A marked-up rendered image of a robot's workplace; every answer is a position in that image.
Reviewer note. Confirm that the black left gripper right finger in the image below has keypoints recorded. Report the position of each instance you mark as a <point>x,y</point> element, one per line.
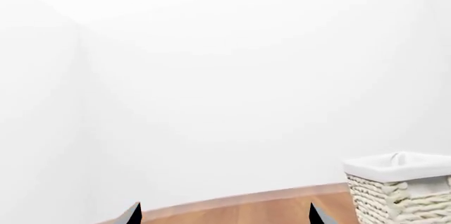
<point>317,216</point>

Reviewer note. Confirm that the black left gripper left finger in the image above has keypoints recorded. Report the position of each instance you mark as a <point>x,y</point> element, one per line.
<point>134,216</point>

